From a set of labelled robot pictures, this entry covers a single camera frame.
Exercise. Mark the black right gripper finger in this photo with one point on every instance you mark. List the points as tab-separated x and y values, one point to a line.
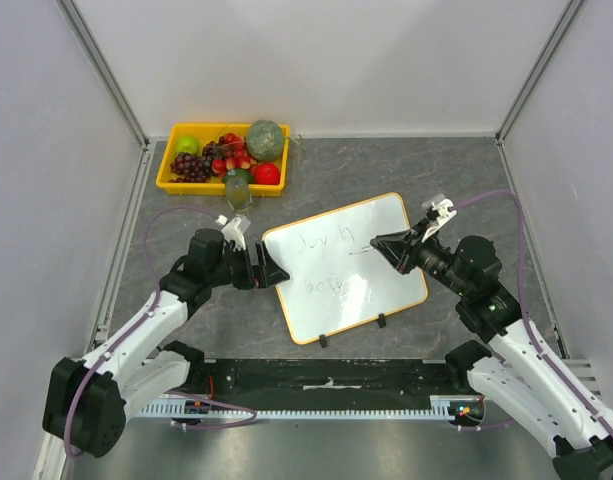
409	236
395	252

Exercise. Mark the red cherry bunch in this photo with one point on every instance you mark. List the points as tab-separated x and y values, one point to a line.
229	152

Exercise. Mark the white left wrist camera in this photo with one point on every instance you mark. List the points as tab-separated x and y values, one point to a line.
234	230

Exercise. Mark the green netted melon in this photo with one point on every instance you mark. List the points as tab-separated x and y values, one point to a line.
265	140

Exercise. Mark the yellow framed whiteboard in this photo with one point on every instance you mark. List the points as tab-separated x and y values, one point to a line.
330	291

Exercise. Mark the light blue cable duct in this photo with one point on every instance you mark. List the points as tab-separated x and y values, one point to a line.
176	407

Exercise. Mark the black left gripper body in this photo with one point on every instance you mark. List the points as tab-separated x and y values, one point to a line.
252	267

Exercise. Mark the yellow plastic fruit tray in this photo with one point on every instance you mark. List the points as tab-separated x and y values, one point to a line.
206	133

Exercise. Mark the dark purple grape bunch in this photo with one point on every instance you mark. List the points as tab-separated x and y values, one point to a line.
188	168

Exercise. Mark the green avocado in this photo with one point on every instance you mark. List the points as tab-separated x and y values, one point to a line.
236	176

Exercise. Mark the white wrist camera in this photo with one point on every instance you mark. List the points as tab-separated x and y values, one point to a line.
439	210
234	230

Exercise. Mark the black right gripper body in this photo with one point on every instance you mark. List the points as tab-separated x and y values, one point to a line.
408	254

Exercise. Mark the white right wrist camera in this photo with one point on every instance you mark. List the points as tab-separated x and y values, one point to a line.
439	210

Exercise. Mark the green apple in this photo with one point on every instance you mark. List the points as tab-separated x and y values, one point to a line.
187	145

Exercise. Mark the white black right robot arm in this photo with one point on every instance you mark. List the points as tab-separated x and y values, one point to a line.
510	363

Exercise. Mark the black right whiteboard foot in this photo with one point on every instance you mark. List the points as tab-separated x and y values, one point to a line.
381	320

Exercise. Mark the red tomato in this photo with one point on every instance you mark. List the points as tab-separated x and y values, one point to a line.
267	174

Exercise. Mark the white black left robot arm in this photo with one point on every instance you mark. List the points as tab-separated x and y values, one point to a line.
90	400

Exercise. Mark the aluminium frame post left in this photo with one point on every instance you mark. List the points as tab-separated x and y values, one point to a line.
84	35

